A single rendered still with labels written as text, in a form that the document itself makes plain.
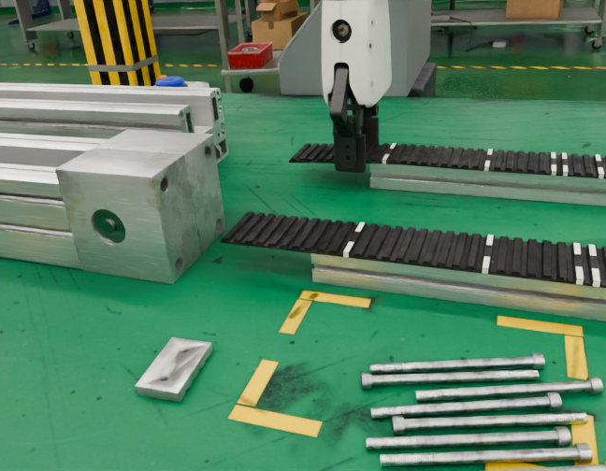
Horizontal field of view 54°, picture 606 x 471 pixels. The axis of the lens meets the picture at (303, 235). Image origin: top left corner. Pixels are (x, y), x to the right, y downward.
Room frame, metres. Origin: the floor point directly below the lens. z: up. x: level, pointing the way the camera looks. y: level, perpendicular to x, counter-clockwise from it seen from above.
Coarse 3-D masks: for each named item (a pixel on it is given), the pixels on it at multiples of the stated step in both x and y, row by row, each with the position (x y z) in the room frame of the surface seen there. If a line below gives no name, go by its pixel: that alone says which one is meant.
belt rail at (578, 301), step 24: (336, 264) 0.39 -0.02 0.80; (360, 264) 0.39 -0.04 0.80; (384, 264) 0.38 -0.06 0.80; (408, 264) 0.37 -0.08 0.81; (360, 288) 0.39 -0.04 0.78; (384, 288) 0.38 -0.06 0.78; (408, 288) 0.37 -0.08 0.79; (432, 288) 0.37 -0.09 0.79; (456, 288) 0.36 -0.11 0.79; (480, 288) 0.36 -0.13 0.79; (504, 288) 0.35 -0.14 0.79; (528, 288) 0.34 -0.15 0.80; (552, 288) 0.34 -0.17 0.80; (576, 288) 0.33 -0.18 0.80; (600, 288) 0.33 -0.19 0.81; (552, 312) 0.33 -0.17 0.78; (576, 312) 0.33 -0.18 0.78; (600, 312) 0.32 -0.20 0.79
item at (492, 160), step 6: (492, 150) 0.57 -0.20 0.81; (498, 150) 0.57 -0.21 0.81; (486, 156) 0.56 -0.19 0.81; (492, 156) 0.56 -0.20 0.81; (498, 156) 0.55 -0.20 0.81; (504, 156) 0.56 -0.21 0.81; (486, 162) 0.54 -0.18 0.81; (492, 162) 0.55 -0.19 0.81; (498, 162) 0.54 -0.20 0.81; (486, 168) 0.53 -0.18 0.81; (492, 168) 0.53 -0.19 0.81; (498, 168) 0.52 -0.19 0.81
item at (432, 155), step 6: (426, 150) 0.58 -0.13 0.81; (432, 150) 0.58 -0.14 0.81; (438, 150) 0.58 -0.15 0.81; (444, 150) 0.59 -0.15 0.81; (426, 156) 0.57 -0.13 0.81; (432, 156) 0.57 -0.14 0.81; (438, 156) 0.56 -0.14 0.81; (420, 162) 0.56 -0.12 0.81; (426, 162) 0.55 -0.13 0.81; (432, 162) 0.55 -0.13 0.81; (438, 162) 0.55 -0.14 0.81
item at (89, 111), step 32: (0, 96) 0.81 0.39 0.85; (32, 96) 0.79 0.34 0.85; (64, 96) 0.77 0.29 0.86; (96, 96) 0.75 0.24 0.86; (128, 96) 0.73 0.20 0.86; (160, 96) 0.71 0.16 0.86; (192, 96) 0.70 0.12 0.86; (0, 128) 0.72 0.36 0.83; (32, 128) 0.70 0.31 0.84; (64, 128) 0.68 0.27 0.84; (96, 128) 0.66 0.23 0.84; (128, 128) 0.66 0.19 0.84; (160, 128) 0.64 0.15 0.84; (192, 128) 0.64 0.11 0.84
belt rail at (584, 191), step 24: (384, 168) 0.57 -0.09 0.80; (408, 168) 0.56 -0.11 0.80; (432, 168) 0.55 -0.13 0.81; (432, 192) 0.55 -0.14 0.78; (456, 192) 0.54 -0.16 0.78; (480, 192) 0.54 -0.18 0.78; (504, 192) 0.53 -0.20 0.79; (528, 192) 0.52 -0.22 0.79; (552, 192) 0.51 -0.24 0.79; (576, 192) 0.50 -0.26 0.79; (600, 192) 0.50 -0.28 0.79
